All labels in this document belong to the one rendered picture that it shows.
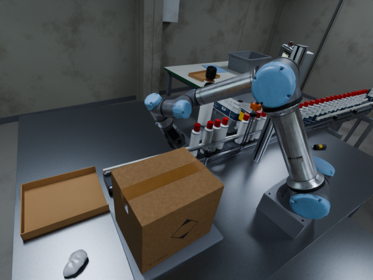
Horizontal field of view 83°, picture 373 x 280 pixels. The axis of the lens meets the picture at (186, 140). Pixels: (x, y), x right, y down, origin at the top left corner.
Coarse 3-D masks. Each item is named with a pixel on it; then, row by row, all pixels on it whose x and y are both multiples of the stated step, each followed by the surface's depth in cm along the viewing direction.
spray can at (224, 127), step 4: (224, 120) 117; (228, 120) 117; (220, 124) 120; (224, 124) 118; (224, 128) 119; (220, 132) 121; (224, 132) 120; (220, 136) 122; (224, 136) 122; (220, 140) 123; (220, 144) 125; (216, 148) 127; (220, 148) 127
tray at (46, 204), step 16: (64, 176) 99; (80, 176) 103; (96, 176) 104; (32, 192) 92; (48, 192) 93; (64, 192) 94; (80, 192) 95; (96, 192) 96; (32, 208) 86; (48, 208) 87; (64, 208) 87; (80, 208) 88; (96, 208) 85; (32, 224) 80; (48, 224) 77; (64, 224) 81
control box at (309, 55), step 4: (284, 44) 109; (280, 48) 110; (284, 48) 105; (288, 48) 102; (280, 52) 109; (288, 52) 100; (308, 52) 97; (280, 56) 109; (308, 56) 97; (304, 60) 98; (308, 60) 98; (304, 64) 99; (308, 64) 99; (300, 68) 100; (304, 68) 100; (300, 72) 101; (304, 72) 101; (300, 76) 102; (300, 80) 103
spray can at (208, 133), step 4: (208, 124) 112; (212, 124) 112; (204, 128) 115; (208, 128) 113; (212, 128) 114; (204, 132) 115; (208, 132) 113; (212, 132) 114; (204, 136) 116; (208, 136) 114; (212, 136) 116; (204, 140) 117; (208, 140) 116; (204, 144) 118; (204, 148) 119; (200, 152) 122
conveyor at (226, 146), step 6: (306, 126) 169; (228, 144) 133; (234, 144) 134; (246, 144) 136; (198, 150) 125; (216, 150) 127; (222, 150) 128; (228, 150) 129; (198, 156) 120; (204, 156) 121; (108, 180) 97; (108, 186) 94
